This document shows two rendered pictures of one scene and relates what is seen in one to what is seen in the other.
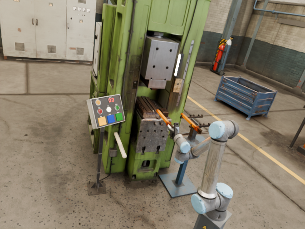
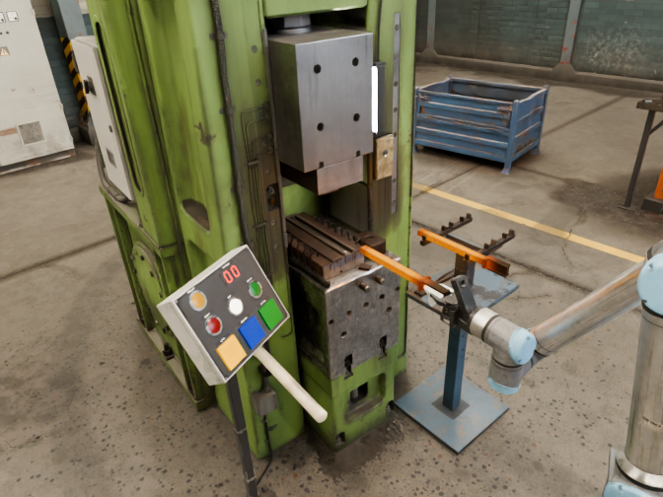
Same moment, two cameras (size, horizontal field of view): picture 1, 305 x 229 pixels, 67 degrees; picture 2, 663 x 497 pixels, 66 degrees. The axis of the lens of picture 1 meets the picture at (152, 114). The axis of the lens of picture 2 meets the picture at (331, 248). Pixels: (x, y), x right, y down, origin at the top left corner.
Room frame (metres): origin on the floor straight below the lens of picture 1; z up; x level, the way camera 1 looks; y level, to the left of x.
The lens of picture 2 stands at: (0.70, 0.37, 1.99)
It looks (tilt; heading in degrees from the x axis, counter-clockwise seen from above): 30 degrees down; 349
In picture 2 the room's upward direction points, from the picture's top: 3 degrees counter-clockwise
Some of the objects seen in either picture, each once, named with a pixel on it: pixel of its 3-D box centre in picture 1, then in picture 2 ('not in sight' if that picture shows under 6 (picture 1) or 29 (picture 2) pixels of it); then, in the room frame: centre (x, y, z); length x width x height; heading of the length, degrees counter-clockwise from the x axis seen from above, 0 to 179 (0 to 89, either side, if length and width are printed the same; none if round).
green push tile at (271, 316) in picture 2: (119, 116); (269, 314); (2.04, 0.33, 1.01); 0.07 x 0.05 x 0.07; 140
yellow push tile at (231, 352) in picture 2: (101, 121); (230, 352); (1.88, 0.46, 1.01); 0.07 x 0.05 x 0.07; 140
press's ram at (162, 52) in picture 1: (158, 56); (312, 91); (2.56, 0.06, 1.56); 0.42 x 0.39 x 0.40; 25
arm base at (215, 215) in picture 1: (216, 207); not in sight; (1.45, -0.68, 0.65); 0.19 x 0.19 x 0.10
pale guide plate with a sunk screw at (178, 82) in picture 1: (177, 85); (383, 157); (2.60, -0.22, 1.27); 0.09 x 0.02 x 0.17; 115
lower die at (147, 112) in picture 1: (145, 106); (313, 243); (2.54, 0.10, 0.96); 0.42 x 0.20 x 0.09; 25
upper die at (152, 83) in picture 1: (150, 77); (307, 160); (2.54, 0.10, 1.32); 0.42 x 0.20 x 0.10; 25
